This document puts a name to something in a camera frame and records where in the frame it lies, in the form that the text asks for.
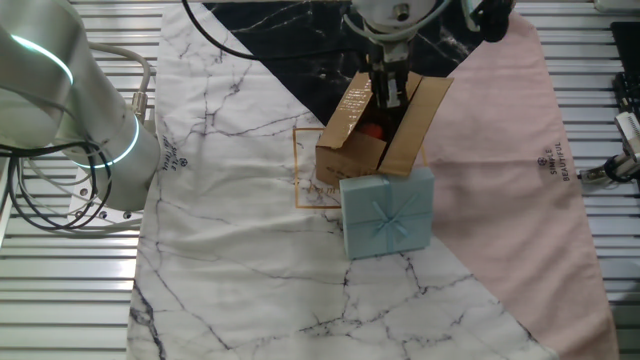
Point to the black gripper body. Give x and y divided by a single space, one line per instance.
392 57

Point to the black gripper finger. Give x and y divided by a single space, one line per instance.
399 89
380 90

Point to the brown cardboard box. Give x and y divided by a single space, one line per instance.
350 160

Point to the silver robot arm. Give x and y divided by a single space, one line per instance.
75 100

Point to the light blue gift box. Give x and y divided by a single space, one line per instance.
387 215

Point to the orange mini basketball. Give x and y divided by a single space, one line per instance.
372 131

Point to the marble pink black cloth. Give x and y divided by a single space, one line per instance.
250 275

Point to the small silver camera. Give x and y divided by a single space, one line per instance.
629 135

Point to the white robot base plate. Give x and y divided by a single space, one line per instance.
115 216

